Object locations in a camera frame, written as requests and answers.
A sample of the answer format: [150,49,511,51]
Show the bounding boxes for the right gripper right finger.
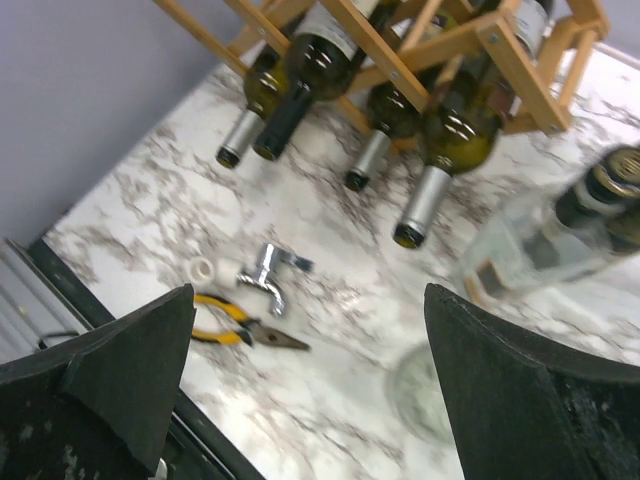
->
[424,284,639,479]

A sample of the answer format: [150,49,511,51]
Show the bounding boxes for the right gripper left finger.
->
[1,284,195,479]

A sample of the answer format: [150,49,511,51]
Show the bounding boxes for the clear glass carafe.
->
[385,342,454,445]

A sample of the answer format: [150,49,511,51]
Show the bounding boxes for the clear square liquor bottle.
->
[452,145,639,308]

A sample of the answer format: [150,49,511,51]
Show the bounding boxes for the green bottle beige label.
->
[392,0,556,250]

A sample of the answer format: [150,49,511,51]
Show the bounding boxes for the green bottle brown label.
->
[344,82,421,192]

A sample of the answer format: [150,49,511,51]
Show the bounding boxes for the green bottle silver neck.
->
[216,46,288,169]

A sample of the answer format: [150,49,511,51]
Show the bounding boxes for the wooden wine rack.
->
[152,0,611,151]

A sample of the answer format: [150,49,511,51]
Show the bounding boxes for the dark bottle in rack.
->
[254,2,366,161]

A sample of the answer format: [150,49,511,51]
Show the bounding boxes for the white tape roll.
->
[185,257,243,289]

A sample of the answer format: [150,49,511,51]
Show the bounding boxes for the chrome tap fitting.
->
[236,243,314,317]

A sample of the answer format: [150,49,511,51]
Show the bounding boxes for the yellow handled pliers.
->
[191,294,311,351]

